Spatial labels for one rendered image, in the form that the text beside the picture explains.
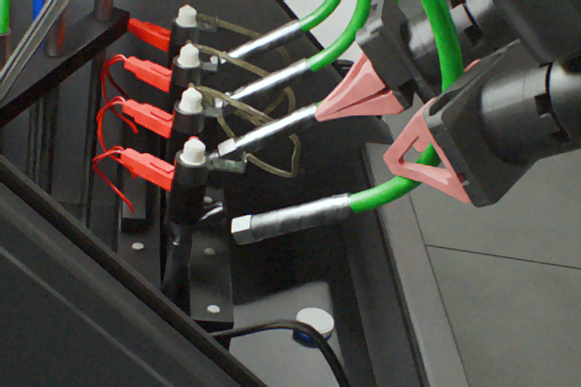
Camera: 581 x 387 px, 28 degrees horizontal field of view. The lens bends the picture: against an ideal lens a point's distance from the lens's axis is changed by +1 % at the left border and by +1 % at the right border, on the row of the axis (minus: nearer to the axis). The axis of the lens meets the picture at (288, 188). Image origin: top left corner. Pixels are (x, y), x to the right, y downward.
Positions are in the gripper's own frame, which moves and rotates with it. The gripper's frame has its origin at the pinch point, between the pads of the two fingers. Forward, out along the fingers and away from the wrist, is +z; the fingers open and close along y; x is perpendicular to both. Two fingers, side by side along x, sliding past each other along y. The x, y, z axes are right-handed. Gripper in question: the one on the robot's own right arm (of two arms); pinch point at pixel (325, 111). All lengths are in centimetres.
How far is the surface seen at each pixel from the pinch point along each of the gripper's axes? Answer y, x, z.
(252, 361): -20.1, -4.1, 24.1
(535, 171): -117, -200, 39
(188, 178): 3.3, 6.6, 10.2
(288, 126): -0.8, -3.8, 5.1
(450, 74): 3.7, 17.0, -14.7
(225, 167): 2.0, 5.1, 7.8
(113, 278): 12.1, 39.7, -1.5
